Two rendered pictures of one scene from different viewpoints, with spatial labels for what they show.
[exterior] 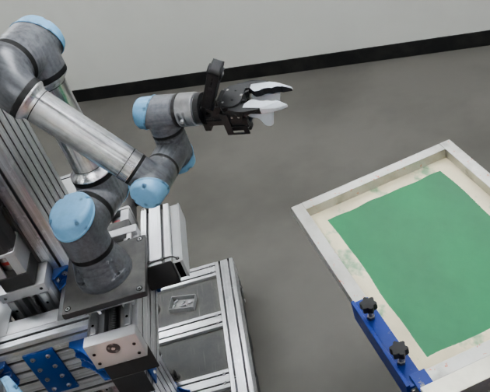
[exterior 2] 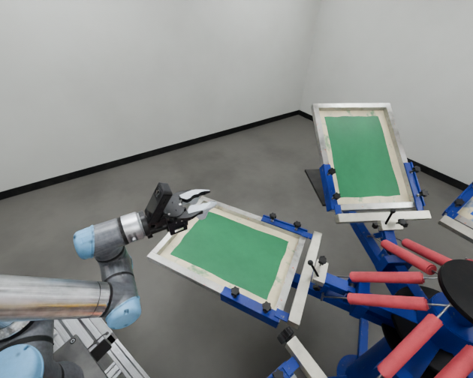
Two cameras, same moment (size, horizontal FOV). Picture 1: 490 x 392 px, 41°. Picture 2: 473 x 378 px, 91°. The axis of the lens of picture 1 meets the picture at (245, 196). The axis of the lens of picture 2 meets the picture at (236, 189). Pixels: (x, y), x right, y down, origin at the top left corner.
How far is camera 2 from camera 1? 0.91 m
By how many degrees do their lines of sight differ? 45
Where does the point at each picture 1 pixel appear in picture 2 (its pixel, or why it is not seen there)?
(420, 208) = (210, 230)
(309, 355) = (149, 321)
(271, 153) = (69, 226)
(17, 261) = not seen: outside the picture
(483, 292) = (263, 257)
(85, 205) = (29, 358)
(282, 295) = not seen: hidden behind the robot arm
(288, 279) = not seen: hidden behind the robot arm
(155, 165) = (123, 286)
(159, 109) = (108, 236)
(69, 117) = (12, 289)
